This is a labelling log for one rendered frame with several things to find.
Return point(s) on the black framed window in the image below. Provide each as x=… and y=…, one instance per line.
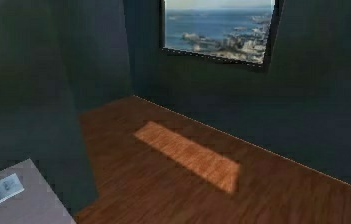
x=216, y=30

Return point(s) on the grey table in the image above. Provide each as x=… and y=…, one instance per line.
x=29, y=203

